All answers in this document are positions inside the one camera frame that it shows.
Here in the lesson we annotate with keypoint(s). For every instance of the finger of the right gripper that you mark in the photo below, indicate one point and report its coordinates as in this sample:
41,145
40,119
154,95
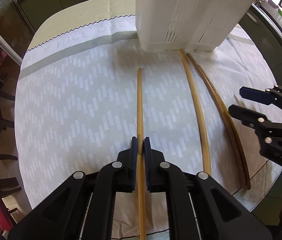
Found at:
256,95
249,118

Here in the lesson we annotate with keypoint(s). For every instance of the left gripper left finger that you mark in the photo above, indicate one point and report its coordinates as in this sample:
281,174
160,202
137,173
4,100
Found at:
82,207

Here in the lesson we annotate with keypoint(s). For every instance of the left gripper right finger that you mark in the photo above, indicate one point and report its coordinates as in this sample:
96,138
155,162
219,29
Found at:
197,206

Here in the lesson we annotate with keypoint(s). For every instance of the dark patterned chopstick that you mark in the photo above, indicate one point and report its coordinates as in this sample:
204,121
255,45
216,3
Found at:
220,109

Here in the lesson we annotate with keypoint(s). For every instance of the light wooden chopstick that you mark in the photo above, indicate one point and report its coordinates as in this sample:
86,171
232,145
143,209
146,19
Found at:
140,160
199,115
233,129

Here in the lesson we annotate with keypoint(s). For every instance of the white patterned tablecloth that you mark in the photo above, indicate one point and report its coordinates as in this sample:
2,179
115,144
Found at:
76,107

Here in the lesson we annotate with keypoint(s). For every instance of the white plastic utensil basket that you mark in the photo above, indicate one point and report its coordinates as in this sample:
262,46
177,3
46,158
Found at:
187,24

